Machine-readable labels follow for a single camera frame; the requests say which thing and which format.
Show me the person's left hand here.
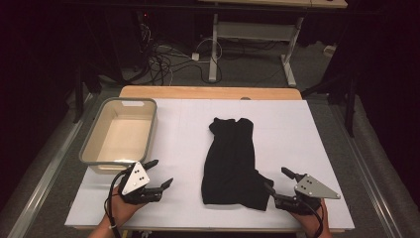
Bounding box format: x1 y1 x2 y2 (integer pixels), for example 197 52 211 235
110 185 147 230

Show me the black garment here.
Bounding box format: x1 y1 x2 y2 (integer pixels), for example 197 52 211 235
200 116 275 212

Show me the tangle of floor cables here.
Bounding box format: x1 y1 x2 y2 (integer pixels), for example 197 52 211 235
133 19 224 87

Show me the black metal stand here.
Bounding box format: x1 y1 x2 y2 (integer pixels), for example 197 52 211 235
72 49 104 124
300 19 363 139

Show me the metal floor rail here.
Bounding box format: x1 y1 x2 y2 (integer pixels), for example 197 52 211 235
5 92 94 238
329 104 405 238

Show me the white-framed wooden desk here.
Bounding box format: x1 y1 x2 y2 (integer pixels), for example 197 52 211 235
197 0 349 88

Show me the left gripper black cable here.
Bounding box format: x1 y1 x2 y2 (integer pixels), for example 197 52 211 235
103 168 134 238

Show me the beige basket with grey rim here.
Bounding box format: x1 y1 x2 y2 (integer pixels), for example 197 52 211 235
78 96 158 176

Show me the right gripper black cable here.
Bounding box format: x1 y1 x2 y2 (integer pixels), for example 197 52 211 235
300 197 325 238

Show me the small white box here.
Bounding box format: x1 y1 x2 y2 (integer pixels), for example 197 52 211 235
323 44 338 58

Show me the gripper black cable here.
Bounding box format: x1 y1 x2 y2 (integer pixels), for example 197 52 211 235
300 197 325 238
103 168 134 238

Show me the white table cover sheet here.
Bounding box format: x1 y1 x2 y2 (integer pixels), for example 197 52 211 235
64 98 356 231

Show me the person's right hand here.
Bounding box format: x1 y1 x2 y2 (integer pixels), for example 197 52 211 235
289 198 332 238

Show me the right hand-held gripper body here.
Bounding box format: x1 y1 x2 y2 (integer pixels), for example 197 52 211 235
272 174 342 216

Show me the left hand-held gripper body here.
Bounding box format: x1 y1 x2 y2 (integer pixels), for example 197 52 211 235
117 161 163 205

